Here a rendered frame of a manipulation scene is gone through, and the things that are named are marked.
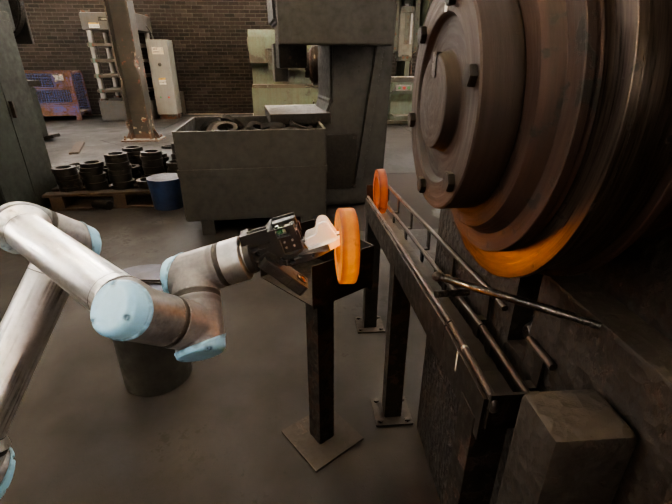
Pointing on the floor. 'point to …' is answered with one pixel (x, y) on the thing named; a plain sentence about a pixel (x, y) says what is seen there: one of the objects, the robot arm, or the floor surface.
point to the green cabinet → (20, 130)
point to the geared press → (406, 39)
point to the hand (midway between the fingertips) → (345, 237)
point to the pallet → (109, 178)
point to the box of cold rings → (250, 169)
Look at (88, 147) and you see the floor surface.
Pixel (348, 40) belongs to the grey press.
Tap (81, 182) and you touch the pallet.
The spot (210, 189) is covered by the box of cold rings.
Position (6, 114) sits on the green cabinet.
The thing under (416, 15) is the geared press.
